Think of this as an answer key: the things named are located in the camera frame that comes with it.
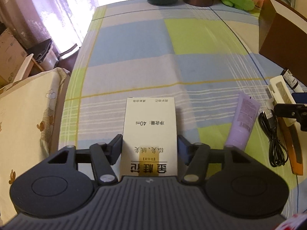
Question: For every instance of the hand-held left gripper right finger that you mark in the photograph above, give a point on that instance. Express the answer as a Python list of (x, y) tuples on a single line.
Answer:
[(184, 149)]

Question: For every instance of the sheer purple curtain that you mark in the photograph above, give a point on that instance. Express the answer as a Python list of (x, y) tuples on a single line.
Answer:
[(84, 9)]

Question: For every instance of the person's red white clothing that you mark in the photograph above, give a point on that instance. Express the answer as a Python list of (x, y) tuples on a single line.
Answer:
[(298, 222)]

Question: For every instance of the small dark vial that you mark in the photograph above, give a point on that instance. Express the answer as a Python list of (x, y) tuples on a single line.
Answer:
[(289, 77)]

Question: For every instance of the black cloth bag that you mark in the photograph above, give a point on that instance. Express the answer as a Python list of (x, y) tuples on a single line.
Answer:
[(43, 52)]

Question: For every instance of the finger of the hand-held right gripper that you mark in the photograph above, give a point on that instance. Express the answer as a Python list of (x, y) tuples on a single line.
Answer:
[(287, 109), (299, 98)]

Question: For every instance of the checked tablecloth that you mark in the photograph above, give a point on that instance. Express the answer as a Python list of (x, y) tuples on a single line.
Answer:
[(144, 64)]

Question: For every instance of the cardboard box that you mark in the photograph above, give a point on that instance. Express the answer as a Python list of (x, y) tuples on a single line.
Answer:
[(10, 55)]

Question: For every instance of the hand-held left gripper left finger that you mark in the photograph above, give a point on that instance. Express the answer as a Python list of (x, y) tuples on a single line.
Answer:
[(116, 148)]

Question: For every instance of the brown storage box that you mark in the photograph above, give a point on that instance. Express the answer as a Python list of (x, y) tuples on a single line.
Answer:
[(283, 40)]

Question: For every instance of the orange utility knife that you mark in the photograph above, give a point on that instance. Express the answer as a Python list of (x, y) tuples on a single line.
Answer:
[(295, 159)]

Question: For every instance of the white plastic holder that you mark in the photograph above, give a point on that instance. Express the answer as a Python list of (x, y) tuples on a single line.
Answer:
[(272, 83)]

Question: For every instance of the gold and white carton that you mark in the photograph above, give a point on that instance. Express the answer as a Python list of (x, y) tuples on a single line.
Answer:
[(148, 129)]

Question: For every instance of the white wooden stool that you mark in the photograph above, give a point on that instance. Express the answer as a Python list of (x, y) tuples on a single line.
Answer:
[(25, 67)]

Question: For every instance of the brown drape curtain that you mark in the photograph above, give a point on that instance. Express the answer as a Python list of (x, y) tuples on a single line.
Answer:
[(19, 9)]

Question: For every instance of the purple tube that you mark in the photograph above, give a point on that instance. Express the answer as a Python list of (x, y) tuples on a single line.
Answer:
[(242, 119)]

